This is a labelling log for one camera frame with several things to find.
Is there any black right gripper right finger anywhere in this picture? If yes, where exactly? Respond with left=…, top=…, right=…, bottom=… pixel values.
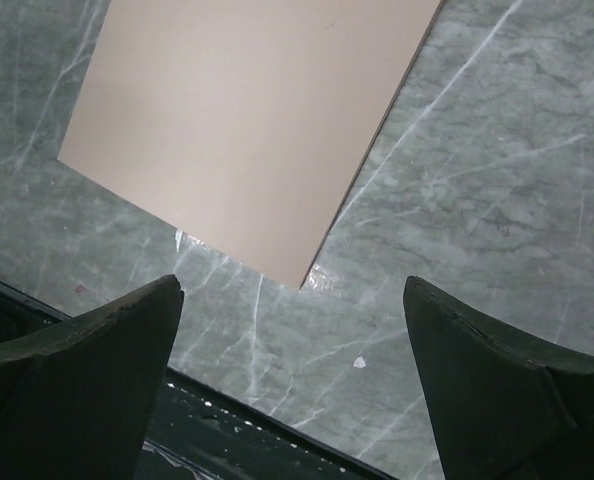
left=403, top=276, right=594, bottom=479

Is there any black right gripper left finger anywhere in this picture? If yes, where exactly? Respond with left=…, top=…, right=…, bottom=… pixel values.
left=0, top=275, right=183, bottom=479

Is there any brown paper folder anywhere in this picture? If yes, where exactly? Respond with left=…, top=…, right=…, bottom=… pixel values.
left=58, top=0, right=440, bottom=288

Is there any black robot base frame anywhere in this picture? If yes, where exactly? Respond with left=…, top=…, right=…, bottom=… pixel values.
left=0, top=269, right=398, bottom=480

